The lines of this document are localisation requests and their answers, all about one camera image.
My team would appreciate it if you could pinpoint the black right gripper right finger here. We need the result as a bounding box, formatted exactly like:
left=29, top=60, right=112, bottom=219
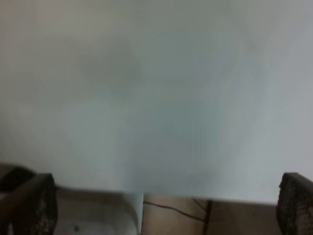
left=276, top=172, right=313, bottom=235

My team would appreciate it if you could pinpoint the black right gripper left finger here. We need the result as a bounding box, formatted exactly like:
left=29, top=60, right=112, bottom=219
left=0, top=166, right=58, bottom=235

